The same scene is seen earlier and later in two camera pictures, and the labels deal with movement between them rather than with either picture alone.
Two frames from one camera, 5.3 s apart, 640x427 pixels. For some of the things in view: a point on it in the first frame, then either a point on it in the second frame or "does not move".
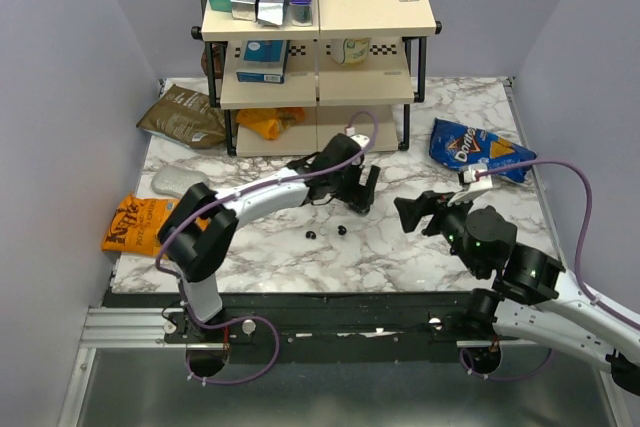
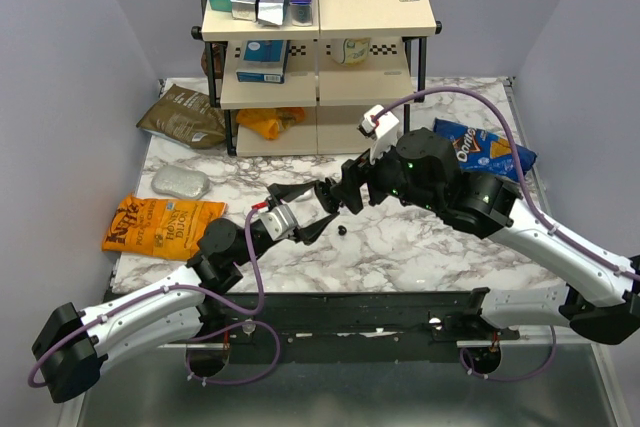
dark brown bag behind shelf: x=218 y=53 does not move
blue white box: x=264 y=61 does not move
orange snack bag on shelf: x=270 y=121 does not move
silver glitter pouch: x=174 y=181 does not move
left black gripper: x=359 y=196 -> x=310 y=234
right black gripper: x=409 y=210 -> x=368 y=173
